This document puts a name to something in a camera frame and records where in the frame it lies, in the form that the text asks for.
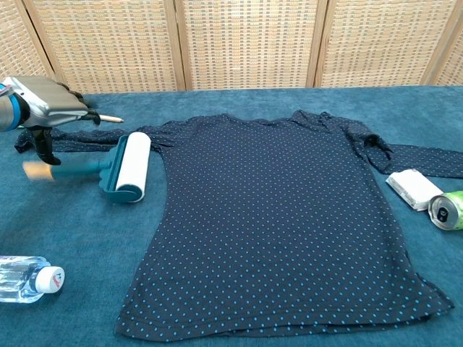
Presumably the green drink can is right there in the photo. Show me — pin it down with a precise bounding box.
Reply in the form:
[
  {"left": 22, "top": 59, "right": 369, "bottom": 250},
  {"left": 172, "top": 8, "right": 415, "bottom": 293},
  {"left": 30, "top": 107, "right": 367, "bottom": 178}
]
[{"left": 428, "top": 190, "right": 463, "bottom": 231}]

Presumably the clear plastic water bottle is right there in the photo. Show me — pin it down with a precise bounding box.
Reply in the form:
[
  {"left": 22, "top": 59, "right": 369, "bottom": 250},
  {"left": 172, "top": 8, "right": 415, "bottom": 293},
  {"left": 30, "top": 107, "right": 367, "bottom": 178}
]
[{"left": 0, "top": 255, "right": 66, "bottom": 304}]

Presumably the woven folding screen panel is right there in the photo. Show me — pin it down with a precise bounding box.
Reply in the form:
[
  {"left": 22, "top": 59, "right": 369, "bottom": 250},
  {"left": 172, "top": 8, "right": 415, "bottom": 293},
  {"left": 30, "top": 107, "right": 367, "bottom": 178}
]
[
  {"left": 23, "top": 0, "right": 187, "bottom": 94},
  {"left": 421, "top": 0, "right": 463, "bottom": 87},
  {"left": 314, "top": 0, "right": 455, "bottom": 88},
  {"left": 175, "top": 0, "right": 328, "bottom": 91},
  {"left": 0, "top": 0, "right": 55, "bottom": 79}
]

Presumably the white tissue pack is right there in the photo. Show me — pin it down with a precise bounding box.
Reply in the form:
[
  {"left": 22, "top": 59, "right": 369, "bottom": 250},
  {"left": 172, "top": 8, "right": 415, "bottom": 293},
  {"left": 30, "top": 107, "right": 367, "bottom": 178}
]
[{"left": 385, "top": 168, "right": 444, "bottom": 213}]

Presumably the navy polka dot shirt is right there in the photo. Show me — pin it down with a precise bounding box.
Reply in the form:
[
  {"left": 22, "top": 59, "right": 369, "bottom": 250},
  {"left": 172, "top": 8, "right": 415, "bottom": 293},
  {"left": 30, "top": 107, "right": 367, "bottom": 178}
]
[{"left": 14, "top": 110, "right": 463, "bottom": 339}]

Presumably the teal table cloth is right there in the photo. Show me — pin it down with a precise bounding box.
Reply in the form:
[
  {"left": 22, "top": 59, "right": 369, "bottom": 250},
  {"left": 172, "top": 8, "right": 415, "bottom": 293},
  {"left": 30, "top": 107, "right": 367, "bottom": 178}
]
[{"left": 0, "top": 85, "right": 463, "bottom": 347}]

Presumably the teal and yellow lint roller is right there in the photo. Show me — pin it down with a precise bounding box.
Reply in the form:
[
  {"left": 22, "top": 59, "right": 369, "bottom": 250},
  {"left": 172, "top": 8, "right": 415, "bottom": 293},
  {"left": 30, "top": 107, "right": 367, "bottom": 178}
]
[{"left": 22, "top": 132, "right": 152, "bottom": 205}]

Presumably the black and silver left hand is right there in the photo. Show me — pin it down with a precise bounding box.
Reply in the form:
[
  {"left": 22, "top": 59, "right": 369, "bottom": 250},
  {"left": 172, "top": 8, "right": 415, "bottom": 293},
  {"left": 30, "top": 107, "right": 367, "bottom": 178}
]
[{"left": 7, "top": 76, "right": 102, "bottom": 166}]

